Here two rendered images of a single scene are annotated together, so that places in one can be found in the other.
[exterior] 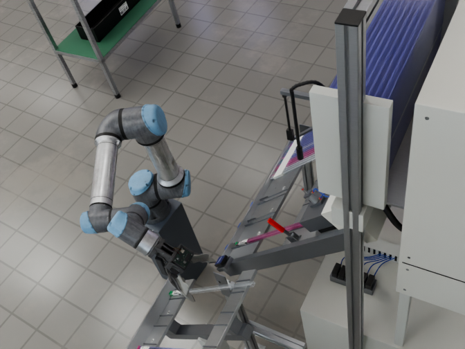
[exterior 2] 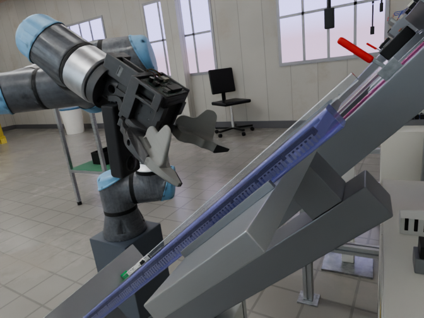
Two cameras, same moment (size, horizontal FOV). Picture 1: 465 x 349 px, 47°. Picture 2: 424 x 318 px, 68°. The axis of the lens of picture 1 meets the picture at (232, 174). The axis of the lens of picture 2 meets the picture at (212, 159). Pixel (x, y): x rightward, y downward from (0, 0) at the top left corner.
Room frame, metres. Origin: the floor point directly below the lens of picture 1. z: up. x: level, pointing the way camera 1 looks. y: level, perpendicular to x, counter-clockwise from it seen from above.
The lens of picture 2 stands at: (0.48, 0.25, 1.08)
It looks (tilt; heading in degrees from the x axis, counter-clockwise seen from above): 16 degrees down; 349
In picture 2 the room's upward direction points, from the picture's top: 7 degrees counter-clockwise
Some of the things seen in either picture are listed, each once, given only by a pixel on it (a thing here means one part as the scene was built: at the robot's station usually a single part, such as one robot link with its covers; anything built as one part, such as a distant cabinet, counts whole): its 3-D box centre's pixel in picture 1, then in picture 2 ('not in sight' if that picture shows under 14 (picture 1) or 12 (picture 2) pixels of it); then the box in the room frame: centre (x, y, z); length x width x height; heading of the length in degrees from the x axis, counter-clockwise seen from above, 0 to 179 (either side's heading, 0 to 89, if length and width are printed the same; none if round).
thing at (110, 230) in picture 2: (151, 203); (122, 217); (1.57, 0.38, 0.60); 0.15 x 0.15 x 0.10
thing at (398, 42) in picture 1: (389, 73); not in sight; (0.97, -0.44, 1.52); 0.51 x 0.13 x 0.27; 140
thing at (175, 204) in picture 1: (171, 242); (139, 294); (1.57, 0.38, 0.28); 0.18 x 0.18 x 0.55; 46
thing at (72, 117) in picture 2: not in sight; (72, 120); (8.19, 1.84, 0.29); 0.48 x 0.47 x 0.57; 46
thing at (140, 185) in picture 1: (145, 187); (118, 187); (1.57, 0.38, 0.72); 0.13 x 0.12 x 0.14; 78
